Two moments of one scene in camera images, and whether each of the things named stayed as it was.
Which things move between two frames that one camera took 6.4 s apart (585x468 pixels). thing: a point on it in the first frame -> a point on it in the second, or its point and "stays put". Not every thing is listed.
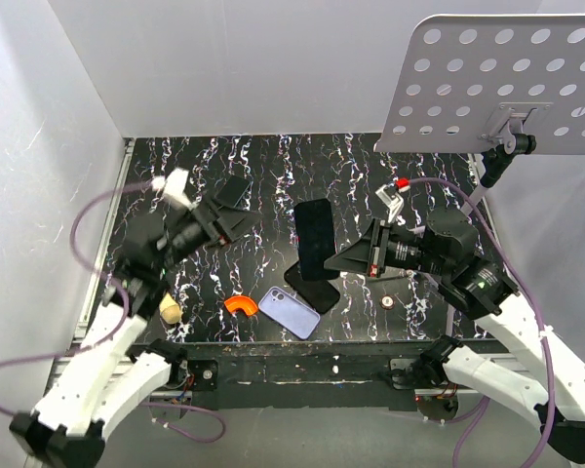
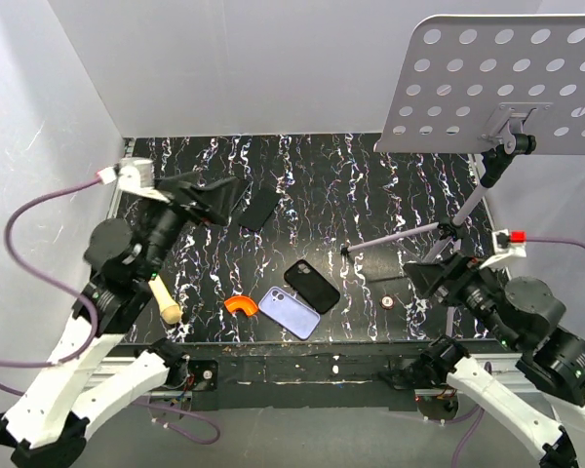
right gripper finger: (367, 254) -> (425, 276)
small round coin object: (387, 301) stays put
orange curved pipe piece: (240, 301) stays put
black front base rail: (298, 375) stays put
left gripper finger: (236, 220) -> (217, 199)
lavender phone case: (289, 312) stays put
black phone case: (320, 294) stays put
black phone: (315, 238) -> (259, 209)
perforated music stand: (497, 84) stays put
